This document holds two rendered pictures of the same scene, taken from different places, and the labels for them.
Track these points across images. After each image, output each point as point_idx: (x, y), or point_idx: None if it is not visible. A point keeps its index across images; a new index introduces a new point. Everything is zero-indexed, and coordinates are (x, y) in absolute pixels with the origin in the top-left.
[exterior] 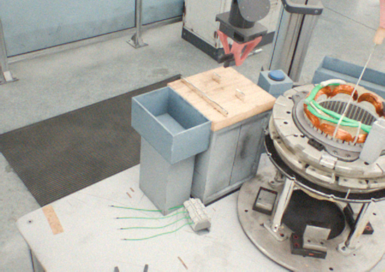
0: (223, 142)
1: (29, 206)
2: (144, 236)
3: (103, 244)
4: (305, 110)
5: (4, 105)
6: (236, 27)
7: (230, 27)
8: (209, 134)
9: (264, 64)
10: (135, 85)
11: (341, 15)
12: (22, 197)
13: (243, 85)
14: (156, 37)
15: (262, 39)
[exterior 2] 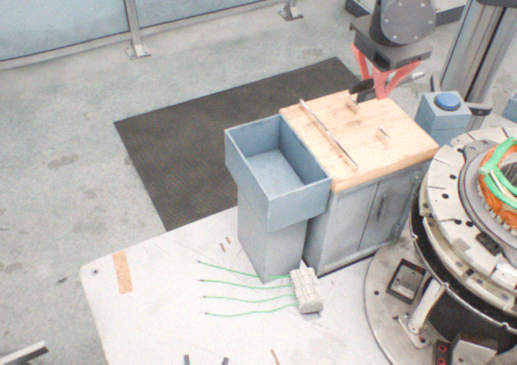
0: (350, 203)
1: (144, 207)
2: (231, 311)
3: (178, 316)
4: (481, 181)
5: (132, 84)
6: (380, 45)
7: (370, 43)
8: (327, 195)
9: (436, 72)
10: (280, 68)
11: None
12: (138, 196)
13: (392, 119)
14: (314, 6)
15: (449, 14)
